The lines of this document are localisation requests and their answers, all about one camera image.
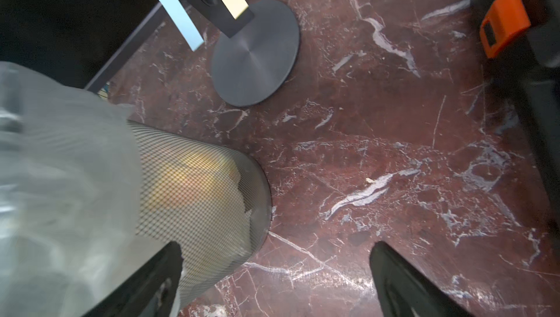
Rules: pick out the clear plastic bin liner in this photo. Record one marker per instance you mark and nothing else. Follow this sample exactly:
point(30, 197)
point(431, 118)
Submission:
point(71, 180)

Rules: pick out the round grey monitor stand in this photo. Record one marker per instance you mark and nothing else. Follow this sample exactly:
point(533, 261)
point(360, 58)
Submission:
point(255, 53)

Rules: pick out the blue sticky note bottom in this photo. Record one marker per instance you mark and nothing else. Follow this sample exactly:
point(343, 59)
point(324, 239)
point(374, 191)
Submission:
point(183, 23)

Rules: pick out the orange case latch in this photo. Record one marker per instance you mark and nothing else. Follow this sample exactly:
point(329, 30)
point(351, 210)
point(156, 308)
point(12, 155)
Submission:
point(505, 21)

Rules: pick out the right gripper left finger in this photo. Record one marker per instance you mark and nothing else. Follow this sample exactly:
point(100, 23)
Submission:
point(144, 283)

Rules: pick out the mesh waste bin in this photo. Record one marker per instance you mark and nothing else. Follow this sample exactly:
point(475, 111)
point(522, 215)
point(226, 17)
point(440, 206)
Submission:
point(213, 201)

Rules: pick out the black computer monitor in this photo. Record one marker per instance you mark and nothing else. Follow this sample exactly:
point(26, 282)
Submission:
point(77, 43)

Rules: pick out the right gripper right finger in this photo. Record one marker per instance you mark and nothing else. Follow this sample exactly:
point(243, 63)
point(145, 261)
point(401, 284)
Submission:
point(403, 290)

